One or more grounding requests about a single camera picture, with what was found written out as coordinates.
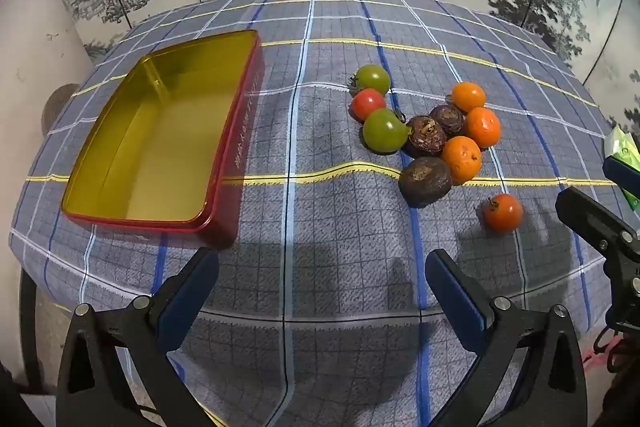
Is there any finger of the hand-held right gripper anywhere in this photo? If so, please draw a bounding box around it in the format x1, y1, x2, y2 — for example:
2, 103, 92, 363
602, 156, 640, 202
555, 186, 640, 333

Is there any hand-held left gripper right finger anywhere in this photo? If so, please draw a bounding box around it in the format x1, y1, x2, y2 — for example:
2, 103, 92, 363
425, 248, 588, 427

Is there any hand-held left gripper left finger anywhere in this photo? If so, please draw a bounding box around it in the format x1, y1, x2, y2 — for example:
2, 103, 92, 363
56, 247, 220, 427

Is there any orange-red tomato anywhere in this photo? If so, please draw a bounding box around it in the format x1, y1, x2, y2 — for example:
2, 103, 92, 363
481, 193, 524, 233

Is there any smooth brown passion fruit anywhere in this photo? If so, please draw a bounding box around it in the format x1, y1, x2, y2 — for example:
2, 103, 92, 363
398, 156, 454, 208

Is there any red and gold tin box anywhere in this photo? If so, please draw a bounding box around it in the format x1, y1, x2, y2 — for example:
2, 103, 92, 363
61, 29, 266, 250

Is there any cracked brown passion fruit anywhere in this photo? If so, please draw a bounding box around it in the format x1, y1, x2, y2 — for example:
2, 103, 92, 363
402, 115, 447, 158

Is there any smooth orange tangerine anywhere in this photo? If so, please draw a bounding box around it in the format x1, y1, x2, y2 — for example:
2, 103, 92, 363
450, 82, 487, 114

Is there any wrinkled brown passion fruit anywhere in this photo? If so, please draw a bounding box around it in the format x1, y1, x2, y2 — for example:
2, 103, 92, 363
429, 104, 467, 138

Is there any large green tomato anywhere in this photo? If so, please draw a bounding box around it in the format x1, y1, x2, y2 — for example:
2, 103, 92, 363
362, 108, 411, 154

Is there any red tomato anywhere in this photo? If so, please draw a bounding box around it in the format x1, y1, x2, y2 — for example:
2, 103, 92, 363
350, 88, 387, 122

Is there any small green tomato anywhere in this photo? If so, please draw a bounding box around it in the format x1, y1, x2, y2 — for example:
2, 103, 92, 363
348, 64, 391, 98

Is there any green packet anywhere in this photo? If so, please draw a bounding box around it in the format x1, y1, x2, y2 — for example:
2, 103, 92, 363
602, 124, 640, 212

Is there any blue plaid tablecloth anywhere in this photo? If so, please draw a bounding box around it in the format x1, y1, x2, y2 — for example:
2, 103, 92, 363
9, 0, 631, 427

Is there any round brown stool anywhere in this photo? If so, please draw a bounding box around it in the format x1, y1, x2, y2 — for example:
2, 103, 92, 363
42, 84, 81, 132

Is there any black metal frame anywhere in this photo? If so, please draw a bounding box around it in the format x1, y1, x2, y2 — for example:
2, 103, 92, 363
19, 272, 57, 395

